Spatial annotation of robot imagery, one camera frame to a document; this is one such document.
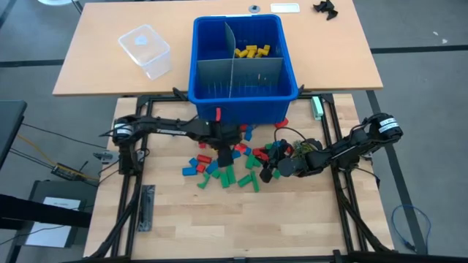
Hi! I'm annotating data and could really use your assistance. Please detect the black right camera cable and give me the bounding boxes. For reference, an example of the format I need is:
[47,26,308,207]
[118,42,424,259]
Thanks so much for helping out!
[273,126,310,147]

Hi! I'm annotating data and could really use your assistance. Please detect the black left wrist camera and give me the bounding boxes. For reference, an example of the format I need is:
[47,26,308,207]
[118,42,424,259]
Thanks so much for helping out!
[217,146,235,168]

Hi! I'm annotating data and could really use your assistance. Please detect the black circuit board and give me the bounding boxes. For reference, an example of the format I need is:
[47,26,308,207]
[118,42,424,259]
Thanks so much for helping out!
[50,160,91,183]

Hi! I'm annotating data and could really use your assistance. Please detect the black hex key holder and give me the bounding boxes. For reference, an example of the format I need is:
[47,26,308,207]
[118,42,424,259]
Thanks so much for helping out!
[137,184,156,232]

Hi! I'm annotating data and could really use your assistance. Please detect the plain white paper sheet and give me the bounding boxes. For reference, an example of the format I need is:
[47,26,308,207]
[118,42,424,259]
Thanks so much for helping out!
[24,196,82,248]

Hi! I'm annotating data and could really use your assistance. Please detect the black plastic gripper part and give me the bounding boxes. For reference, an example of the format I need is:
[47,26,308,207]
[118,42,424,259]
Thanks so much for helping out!
[313,0,339,21]

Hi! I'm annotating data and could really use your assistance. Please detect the black beam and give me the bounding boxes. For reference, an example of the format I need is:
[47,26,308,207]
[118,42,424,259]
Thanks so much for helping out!
[0,192,93,229]

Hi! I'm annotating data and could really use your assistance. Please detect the clear plastic block container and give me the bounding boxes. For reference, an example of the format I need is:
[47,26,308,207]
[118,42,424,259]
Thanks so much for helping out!
[117,23,173,81]

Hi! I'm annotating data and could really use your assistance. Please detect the black flat case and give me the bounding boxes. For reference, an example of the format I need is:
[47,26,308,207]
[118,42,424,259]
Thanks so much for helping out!
[14,178,92,249]

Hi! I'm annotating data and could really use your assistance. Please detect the long grey slotted divider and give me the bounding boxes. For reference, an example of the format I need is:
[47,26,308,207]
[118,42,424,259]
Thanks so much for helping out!
[223,20,237,99]

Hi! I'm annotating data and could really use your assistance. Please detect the green arch block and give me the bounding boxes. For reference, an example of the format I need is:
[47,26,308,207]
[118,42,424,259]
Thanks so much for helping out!
[197,172,211,190]

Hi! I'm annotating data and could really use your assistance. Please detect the short grey slotted divider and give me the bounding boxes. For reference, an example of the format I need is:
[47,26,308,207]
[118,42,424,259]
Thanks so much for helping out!
[196,56,285,94]

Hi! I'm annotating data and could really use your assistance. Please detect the blue coiled cable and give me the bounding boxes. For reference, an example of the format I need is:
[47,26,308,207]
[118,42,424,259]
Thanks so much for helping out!
[390,204,432,254]

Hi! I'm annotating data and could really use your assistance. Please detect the potted succulent plant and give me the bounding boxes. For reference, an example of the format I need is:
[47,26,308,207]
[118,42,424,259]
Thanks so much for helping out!
[292,137,325,159]

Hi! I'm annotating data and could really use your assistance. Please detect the white rectangular pad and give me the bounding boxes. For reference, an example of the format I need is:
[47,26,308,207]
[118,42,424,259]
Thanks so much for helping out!
[270,2,301,15]

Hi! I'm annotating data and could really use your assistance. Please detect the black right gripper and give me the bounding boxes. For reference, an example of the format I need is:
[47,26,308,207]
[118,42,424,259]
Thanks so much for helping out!
[262,145,290,178]

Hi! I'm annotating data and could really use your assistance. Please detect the black side table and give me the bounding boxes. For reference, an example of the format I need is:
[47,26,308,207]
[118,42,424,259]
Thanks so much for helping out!
[0,100,29,171]

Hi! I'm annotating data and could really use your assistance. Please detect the white round object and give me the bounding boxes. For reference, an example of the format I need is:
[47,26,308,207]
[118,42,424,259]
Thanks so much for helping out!
[37,0,74,7]

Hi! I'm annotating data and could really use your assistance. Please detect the small mint green box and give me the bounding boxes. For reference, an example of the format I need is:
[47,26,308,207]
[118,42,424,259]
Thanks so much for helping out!
[311,96,325,121]

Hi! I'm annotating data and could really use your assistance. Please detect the large blue plastic bin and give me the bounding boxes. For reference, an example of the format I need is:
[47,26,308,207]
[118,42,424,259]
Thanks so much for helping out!
[188,13,300,126]

